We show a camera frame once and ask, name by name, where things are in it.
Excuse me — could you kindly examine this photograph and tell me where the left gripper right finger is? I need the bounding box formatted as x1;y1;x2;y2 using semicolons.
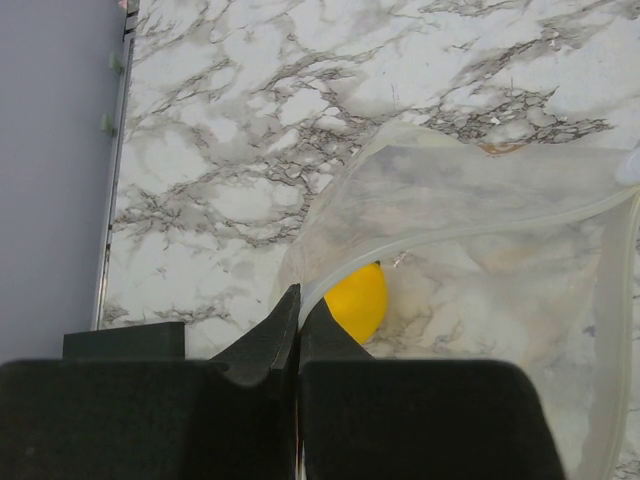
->
298;303;565;479

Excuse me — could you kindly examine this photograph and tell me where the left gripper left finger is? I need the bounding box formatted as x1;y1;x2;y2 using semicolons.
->
1;285;301;479

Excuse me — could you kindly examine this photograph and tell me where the yellow lemon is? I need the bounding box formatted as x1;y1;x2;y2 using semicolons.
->
324;262;388;344

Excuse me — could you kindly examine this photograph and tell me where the clear zip top bag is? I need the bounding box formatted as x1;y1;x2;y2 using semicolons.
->
272;123;639;479

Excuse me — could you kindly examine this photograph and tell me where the black square mat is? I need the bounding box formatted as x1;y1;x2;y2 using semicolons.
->
62;322;185;360

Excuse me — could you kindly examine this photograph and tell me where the metal table edge strip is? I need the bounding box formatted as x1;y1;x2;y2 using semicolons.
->
91;1;140;330

